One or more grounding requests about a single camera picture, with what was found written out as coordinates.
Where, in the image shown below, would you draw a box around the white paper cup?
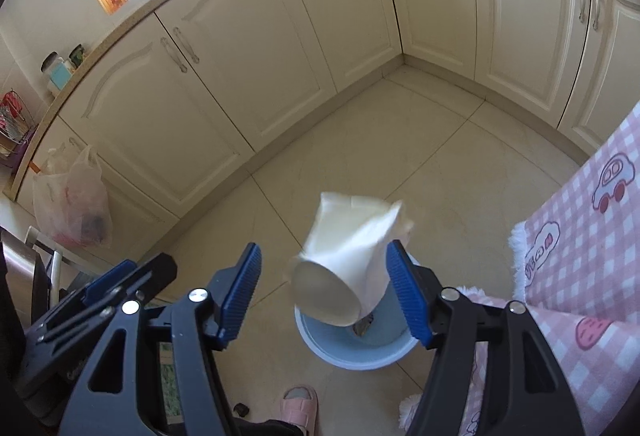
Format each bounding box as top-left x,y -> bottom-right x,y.
288,193 -> 414,327

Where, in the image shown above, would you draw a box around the blue plastic trash bin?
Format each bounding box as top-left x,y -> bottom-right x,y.
290,250 -> 418,371

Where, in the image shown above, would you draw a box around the steel kettle appliance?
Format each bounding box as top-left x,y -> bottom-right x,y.
1,228 -> 50,329

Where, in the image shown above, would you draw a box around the pink checkered tablecloth table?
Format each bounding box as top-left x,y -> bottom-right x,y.
399,111 -> 639,435

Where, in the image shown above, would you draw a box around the hanging plastic bag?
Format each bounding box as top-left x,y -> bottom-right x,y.
32,141 -> 113,248

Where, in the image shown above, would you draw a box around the pink slipper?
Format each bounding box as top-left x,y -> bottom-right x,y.
280,385 -> 319,435

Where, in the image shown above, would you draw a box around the teal box on counter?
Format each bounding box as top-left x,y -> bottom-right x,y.
49,62 -> 73,91

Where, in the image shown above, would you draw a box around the dark green can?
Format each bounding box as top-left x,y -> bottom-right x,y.
68,44 -> 86,69

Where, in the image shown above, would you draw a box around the lower cream cabinets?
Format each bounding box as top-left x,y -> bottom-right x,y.
6,0 -> 639,262

